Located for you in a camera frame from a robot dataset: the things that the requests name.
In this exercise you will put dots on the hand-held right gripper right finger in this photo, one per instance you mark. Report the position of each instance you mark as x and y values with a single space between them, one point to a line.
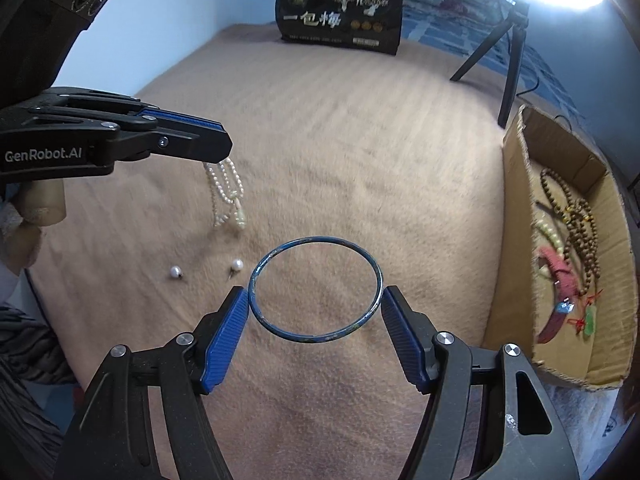
405 340

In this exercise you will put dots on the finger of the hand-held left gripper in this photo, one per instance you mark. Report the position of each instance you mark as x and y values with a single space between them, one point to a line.
90 100
190 145

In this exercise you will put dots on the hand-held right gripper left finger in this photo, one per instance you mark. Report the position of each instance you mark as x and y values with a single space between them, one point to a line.
225 340

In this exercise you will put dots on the blue metal bangle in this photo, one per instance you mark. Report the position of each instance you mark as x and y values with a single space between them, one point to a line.
251 290

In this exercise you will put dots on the cardboard box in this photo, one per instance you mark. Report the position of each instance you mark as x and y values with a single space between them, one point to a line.
515 260

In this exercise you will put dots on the person's left hand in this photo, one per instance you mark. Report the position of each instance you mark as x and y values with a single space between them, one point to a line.
45 205

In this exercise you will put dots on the pearl earring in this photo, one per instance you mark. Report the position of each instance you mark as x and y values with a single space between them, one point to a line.
175 272
236 264

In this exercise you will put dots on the tan blanket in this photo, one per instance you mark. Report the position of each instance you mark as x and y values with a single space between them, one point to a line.
325 160

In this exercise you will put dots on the black snack bag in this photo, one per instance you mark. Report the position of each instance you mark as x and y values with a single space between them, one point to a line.
340 20

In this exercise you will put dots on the person's dark clothing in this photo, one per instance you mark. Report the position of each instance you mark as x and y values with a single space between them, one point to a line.
25 385

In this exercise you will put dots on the black tripod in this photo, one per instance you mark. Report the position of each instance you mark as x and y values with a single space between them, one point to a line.
515 60

